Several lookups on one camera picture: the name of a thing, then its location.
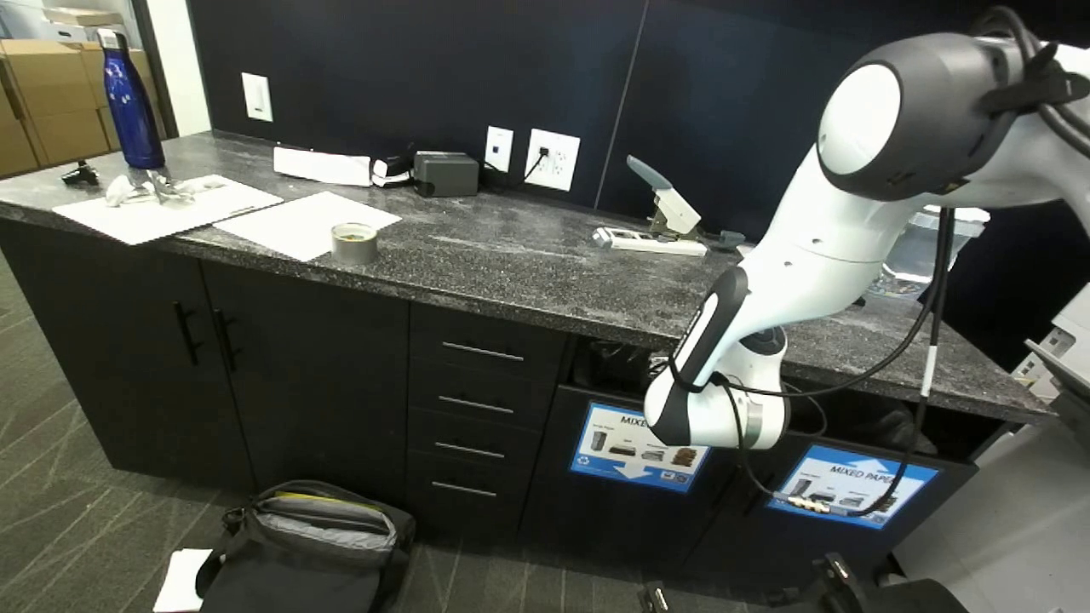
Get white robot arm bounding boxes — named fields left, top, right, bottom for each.
left=644, top=23, right=1090, bottom=450

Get left mixed paper bin sign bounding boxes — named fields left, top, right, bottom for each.
left=568, top=402, right=710, bottom=495

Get mixed paper bin sign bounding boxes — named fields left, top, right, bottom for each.
left=771, top=442, right=941, bottom=530
left=568, top=402, right=710, bottom=495

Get right mixed paper bin sign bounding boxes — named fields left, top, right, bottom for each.
left=771, top=442, right=941, bottom=530

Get white marker pen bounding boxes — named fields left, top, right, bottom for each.
left=592, top=228, right=710, bottom=256

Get black drawer stack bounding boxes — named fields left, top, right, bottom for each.
left=410, top=308, right=565, bottom=544

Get black power adapter box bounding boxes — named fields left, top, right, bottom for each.
left=414, top=149, right=482, bottom=197

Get grey tape roll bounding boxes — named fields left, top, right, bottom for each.
left=331, top=222, right=379, bottom=256

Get white paper sheet right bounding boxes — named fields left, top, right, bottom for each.
left=219, top=192, right=395, bottom=264

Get white paper sheet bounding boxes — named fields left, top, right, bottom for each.
left=55, top=173, right=276, bottom=245
left=219, top=192, right=395, bottom=264

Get white power strip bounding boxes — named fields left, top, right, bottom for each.
left=272, top=148, right=379, bottom=189

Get grey black backpack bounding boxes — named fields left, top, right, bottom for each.
left=194, top=479, right=416, bottom=613

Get black cabinet doors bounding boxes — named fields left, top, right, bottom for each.
left=0, top=222, right=410, bottom=500

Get clear plastic container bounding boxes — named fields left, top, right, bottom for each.
left=882, top=203, right=991, bottom=283

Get white paper sheet left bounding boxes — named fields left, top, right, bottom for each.
left=55, top=173, right=276, bottom=245

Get blue water bottle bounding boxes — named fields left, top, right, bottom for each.
left=96, top=26, right=167, bottom=169

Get small black object on counter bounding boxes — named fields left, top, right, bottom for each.
left=61, top=161, right=100, bottom=192

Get cardboard box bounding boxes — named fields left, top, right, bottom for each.
left=0, top=37, right=113, bottom=166

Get white wall socket with plug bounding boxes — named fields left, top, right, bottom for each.
left=524, top=131, right=584, bottom=192

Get white wall outlet plate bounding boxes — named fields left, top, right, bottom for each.
left=484, top=127, right=515, bottom=173

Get white light switch plate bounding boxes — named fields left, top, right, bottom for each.
left=244, top=72, right=272, bottom=122

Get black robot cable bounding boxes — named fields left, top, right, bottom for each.
left=668, top=5, right=1090, bottom=525

